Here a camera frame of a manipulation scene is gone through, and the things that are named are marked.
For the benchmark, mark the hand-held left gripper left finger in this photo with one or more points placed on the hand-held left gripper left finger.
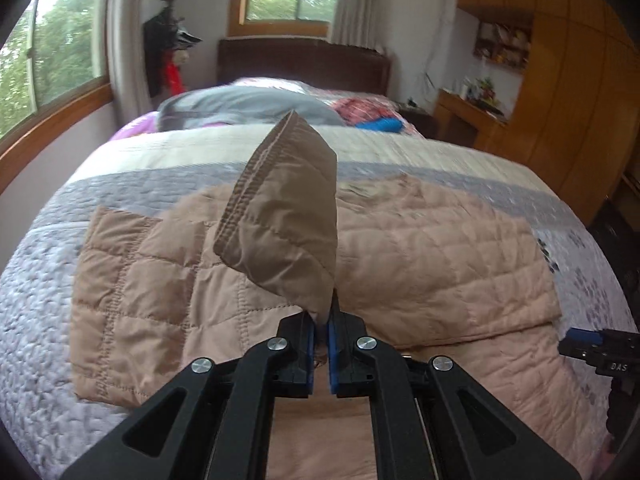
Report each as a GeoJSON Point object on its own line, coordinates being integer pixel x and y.
{"type": "Point", "coordinates": [311, 355]}

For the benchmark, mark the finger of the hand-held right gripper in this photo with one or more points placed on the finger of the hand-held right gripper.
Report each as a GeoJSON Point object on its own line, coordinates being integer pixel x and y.
{"type": "Point", "coordinates": [582, 336]}
{"type": "Point", "coordinates": [577, 352]}

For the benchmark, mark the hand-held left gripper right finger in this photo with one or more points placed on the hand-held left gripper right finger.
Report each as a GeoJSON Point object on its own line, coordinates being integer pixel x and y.
{"type": "Point", "coordinates": [332, 360]}

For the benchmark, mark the beige quilted jacket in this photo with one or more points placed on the beige quilted jacket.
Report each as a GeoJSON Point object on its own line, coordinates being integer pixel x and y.
{"type": "Point", "coordinates": [425, 260]}

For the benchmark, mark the black chair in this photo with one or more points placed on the black chair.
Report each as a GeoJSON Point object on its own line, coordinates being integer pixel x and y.
{"type": "Point", "coordinates": [615, 240]}

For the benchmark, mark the blue rolled cloth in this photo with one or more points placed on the blue rolled cloth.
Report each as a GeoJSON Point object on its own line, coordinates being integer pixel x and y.
{"type": "Point", "coordinates": [382, 125]}

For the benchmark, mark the wooden desk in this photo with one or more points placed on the wooden desk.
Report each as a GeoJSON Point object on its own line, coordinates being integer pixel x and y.
{"type": "Point", "coordinates": [465, 115]}

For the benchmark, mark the wooden wardrobe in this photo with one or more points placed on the wooden wardrobe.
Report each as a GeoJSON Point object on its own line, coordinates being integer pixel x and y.
{"type": "Point", "coordinates": [575, 85]}

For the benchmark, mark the red plaid cloth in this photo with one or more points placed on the red plaid cloth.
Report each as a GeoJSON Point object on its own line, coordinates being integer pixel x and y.
{"type": "Point", "coordinates": [362, 108]}

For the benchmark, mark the dark nightstand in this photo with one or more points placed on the dark nightstand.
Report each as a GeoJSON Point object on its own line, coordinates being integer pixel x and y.
{"type": "Point", "coordinates": [417, 120]}

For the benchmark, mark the grey pillow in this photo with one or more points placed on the grey pillow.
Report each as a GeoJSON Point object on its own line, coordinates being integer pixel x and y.
{"type": "Point", "coordinates": [235, 102]}

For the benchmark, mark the white bottle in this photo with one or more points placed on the white bottle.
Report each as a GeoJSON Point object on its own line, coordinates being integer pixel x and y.
{"type": "Point", "coordinates": [464, 91]}

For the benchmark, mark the grey quilted bedspread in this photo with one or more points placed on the grey quilted bedspread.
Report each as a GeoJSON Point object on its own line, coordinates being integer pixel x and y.
{"type": "Point", "coordinates": [60, 240]}

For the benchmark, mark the purple blanket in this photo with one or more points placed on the purple blanket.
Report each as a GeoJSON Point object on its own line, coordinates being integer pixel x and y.
{"type": "Point", "coordinates": [137, 127]}

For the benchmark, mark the dark wooden headboard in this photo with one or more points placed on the dark wooden headboard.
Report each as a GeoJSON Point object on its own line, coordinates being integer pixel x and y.
{"type": "Point", "coordinates": [300, 62]}

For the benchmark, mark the red hanging garment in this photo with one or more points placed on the red hanging garment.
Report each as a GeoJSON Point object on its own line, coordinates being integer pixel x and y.
{"type": "Point", "coordinates": [172, 75]}

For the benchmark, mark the black hanging garment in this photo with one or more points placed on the black hanging garment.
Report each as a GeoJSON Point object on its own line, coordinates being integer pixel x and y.
{"type": "Point", "coordinates": [155, 55]}

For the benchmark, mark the striped cap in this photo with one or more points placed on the striped cap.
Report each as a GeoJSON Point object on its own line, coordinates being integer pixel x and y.
{"type": "Point", "coordinates": [187, 36]}

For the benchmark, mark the pale curtain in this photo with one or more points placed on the pale curtain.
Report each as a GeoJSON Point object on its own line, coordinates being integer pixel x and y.
{"type": "Point", "coordinates": [350, 0]}

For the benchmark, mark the dark coat rack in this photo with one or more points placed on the dark coat rack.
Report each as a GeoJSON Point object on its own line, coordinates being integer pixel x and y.
{"type": "Point", "coordinates": [172, 0]}

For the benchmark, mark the wide wooden-framed window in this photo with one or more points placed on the wide wooden-framed window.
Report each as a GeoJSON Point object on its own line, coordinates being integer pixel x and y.
{"type": "Point", "coordinates": [55, 60]}

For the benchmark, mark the wall shelf with knick-knacks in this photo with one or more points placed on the wall shelf with knick-knacks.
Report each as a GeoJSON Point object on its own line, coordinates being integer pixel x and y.
{"type": "Point", "coordinates": [502, 42]}

